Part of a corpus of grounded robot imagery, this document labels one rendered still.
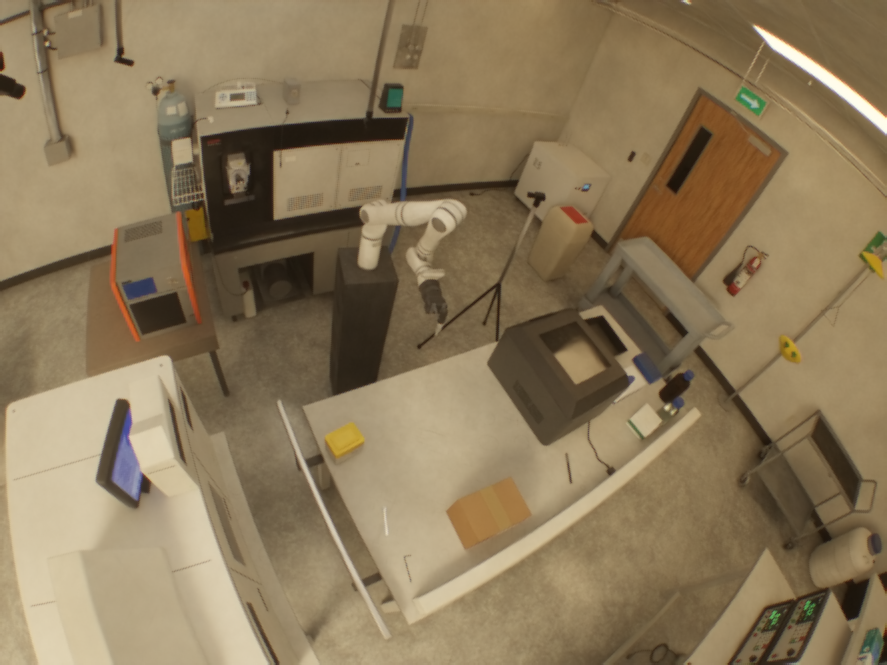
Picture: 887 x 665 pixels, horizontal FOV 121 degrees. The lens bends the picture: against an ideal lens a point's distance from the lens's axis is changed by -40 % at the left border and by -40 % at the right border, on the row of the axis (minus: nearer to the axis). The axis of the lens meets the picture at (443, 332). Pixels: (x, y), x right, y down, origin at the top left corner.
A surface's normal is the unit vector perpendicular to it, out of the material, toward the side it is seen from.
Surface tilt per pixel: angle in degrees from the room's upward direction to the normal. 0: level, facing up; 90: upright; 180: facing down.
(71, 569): 0
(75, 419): 0
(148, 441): 40
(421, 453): 0
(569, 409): 57
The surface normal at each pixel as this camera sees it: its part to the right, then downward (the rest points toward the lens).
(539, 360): -0.58, -0.12
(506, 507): 0.24, -0.62
